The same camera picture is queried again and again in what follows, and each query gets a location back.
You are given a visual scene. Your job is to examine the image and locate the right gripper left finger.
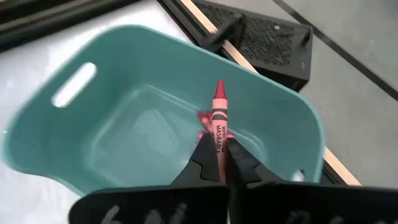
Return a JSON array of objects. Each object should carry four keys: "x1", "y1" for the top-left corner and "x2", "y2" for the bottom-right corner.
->
[{"x1": 68, "y1": 133, "x2": 230, "y2": 224}]

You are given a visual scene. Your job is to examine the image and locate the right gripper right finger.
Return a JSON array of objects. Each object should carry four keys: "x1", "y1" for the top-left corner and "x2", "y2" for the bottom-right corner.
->
[{"x1": 226, "y1": 138, "x2": 398, "y2": 224}]

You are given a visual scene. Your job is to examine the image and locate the teal plastic bin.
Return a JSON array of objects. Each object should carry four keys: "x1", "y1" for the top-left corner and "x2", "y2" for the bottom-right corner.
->
[{"x1": 1, "y1": 24, "x2": 326, "y2": 197}]

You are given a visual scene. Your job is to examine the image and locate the black clamp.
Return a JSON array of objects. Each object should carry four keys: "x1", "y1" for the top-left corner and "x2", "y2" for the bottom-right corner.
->
[{"x1": 203, "y1": 14, "x2": 249, "y2": 53}]

